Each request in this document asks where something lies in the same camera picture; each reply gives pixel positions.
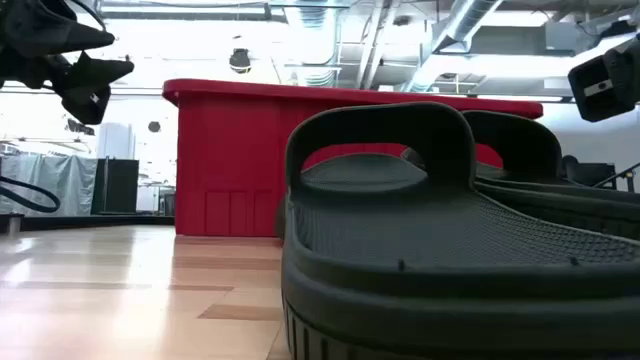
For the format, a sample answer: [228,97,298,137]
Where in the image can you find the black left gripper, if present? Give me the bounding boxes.
[0,0,136,127]

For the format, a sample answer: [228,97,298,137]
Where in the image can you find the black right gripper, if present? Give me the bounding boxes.
[567,33,640,124]

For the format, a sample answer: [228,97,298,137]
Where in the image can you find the dark grey rubber slide sandal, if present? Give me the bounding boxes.
[401,109,640,241]
[276,101,640,360]

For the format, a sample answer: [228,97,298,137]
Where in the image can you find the red plastic bin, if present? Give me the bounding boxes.
[162,78,545,238]

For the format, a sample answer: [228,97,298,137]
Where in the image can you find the black hanging ceiling device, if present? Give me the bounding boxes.
[67,119,96,137]

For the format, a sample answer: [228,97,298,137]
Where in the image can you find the black monitor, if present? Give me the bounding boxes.
[572,162,618,190]

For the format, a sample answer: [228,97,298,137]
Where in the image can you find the white cylindrical tank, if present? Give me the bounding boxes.
[97,122,136,160]

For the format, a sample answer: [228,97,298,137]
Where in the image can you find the grey curtain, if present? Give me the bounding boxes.
[0,153,99,217]

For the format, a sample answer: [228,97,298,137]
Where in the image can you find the black cabinet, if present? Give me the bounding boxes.
[90,158,140,216]

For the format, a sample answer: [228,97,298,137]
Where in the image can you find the black ceiling spotlight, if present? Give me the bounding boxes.
[228,48,252,75]

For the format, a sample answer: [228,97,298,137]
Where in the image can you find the black looped cable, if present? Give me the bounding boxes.
[0,174,62,215]

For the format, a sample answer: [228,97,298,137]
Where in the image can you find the silver ventilation duct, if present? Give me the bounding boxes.
[404,0,504,94]

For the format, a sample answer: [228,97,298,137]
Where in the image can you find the black table border rail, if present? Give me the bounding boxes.
[0,213,177,234]

